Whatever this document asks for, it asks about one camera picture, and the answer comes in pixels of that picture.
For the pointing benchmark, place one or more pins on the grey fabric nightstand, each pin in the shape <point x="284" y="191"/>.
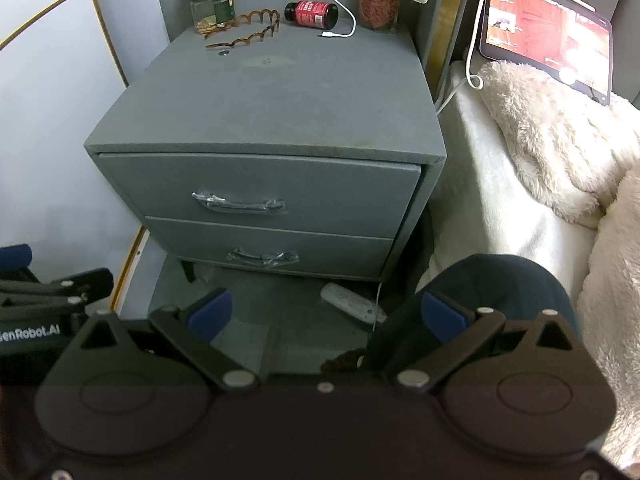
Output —
<point x="280" y="100"/>

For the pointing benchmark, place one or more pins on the white bed sheet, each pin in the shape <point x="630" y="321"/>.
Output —
<point x="480" y="200"/>

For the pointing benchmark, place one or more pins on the glass jar with green label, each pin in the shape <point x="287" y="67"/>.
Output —
<point x="210" y="10"/>

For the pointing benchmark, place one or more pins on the tablet with lit screen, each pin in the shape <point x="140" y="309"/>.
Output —
<point x="545" y="35"/>

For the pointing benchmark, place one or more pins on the slim white remote control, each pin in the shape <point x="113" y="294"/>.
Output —
<point x="350" y="302"/>

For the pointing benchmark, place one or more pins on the brown wavy headband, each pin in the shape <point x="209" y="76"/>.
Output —
<point x="245" y="37"/>

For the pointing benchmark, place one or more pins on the dark bottle with red label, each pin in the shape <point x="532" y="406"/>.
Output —
<point x="312" y="14"/>

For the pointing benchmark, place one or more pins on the cream fluffy blanket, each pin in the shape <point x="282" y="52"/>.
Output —
<point x="550" y="145"/>

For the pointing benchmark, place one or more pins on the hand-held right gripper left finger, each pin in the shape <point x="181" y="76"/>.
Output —
<point x="210" y="308"/>

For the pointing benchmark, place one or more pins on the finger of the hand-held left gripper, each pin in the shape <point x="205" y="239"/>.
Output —
<point x="14" y="256"/>
<point x="75" y="282"/>

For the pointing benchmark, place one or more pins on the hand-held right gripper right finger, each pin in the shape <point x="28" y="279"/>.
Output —
<point x="445" y="312"/>

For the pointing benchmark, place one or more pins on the grey headboard with gold trim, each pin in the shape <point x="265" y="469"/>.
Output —
<point x="452" y="20"/>

